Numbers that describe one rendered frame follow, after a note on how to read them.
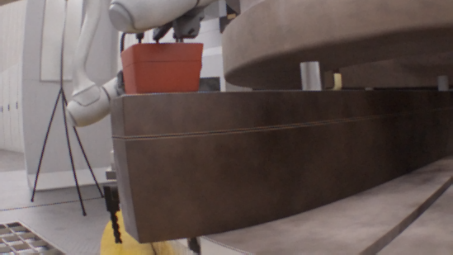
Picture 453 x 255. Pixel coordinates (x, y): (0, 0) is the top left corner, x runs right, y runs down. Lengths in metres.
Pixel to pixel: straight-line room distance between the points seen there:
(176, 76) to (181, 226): 0.38
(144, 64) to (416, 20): 0.82
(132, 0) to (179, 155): 0.46
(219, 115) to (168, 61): 0.19
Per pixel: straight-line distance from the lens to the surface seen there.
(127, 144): 0.97
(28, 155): 3.84
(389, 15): 1.28
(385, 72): 5.10
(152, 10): 0.72
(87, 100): 1.33
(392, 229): 0.99
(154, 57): 1.01
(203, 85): 2.29
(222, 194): 1.08
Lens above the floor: 0.62
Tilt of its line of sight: 1 degrees up
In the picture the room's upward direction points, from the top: 3 degrees counter-clockwise
